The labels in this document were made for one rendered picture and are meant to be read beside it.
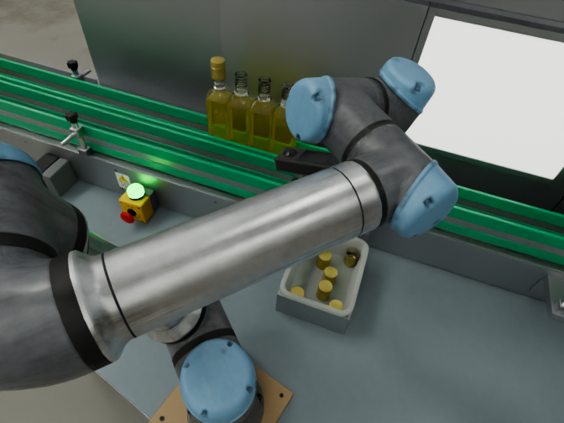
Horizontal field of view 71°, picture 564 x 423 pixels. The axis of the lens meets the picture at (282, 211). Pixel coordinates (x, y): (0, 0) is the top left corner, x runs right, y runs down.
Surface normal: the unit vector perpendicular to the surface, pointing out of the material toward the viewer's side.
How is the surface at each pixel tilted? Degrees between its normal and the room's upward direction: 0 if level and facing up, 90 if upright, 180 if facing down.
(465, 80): 90
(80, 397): 0
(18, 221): 51
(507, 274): 90
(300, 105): 77
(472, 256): 90
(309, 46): 90
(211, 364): 11
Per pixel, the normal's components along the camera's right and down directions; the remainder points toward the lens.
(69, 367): 0.38, 0.58
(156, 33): -0.33, 0.70
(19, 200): 0.74, -0.64
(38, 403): 0.07, -0.65
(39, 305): 0.18, -0.39
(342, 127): -0.68, -0.07
